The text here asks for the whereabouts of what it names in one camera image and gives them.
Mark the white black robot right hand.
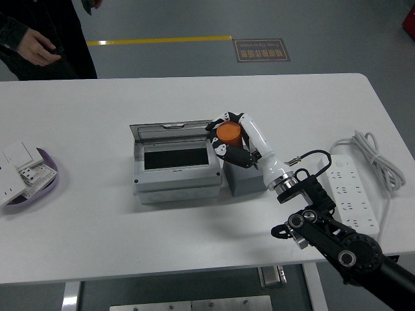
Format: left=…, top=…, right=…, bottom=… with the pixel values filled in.
left=205, top=111, right=294, bottom=192

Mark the person's right hand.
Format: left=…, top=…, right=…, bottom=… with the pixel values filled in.
left=18, top=27, right=62, bottom=67

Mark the orange cylinder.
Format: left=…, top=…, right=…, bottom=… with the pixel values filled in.
left=216, top=121, right=244, bottom=148

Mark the grey electrical box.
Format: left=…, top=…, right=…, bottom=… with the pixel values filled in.
left=129, top=119, right=224, bottom=205

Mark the grey cube with round hole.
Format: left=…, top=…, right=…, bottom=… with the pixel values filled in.
left=222, top=160, right=272, bottom=198

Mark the person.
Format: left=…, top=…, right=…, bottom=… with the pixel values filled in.
left=0, top=0, right=99, bottom=82

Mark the yellow floor tape line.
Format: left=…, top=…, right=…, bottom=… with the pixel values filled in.
left=86, top=34, right=233, bottom=46

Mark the brown floor sign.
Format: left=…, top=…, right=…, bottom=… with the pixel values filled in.
left=232, top=38, right=291, bottom=63

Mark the white power strip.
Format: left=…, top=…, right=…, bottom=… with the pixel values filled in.
left=317, top=154, right=381, bottom=239

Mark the small white socket module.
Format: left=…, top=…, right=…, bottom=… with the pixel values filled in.
left=18, top=167, right=38, bottom=182

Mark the white perforated panel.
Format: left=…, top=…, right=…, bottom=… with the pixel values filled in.
left=22, top=163, right=58, bottom=199

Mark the purple plastic tray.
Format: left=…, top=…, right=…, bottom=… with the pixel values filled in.
left=1, top=147, right=61, bottom=214

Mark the white table leg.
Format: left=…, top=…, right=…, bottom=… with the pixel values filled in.
left=303, top=262, right=329, bottom=311
left=61, top=281, right=81, bottom=311

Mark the red object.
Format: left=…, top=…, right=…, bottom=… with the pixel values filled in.
left=401, top=6, right=415, bottom=32

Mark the white wall switch plate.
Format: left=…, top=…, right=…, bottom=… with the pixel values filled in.
left=2, top=140, right=45, bottom=170

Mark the white power cord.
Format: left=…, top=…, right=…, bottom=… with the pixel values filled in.
left=329, top=130, right=407, bottom=239

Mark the grey metal table bracket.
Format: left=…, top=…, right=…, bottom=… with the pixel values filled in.
left=258, top=265, right=288, bottom=288

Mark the white wall socket panel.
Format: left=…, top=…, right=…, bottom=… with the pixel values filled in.
left=0, top=161, right=29, bottom=208

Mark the grey metal base plate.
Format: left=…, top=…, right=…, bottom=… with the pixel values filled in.
left=109, top=300, right=192, bottom=311
left=191, top=295, right=273, bottom=311

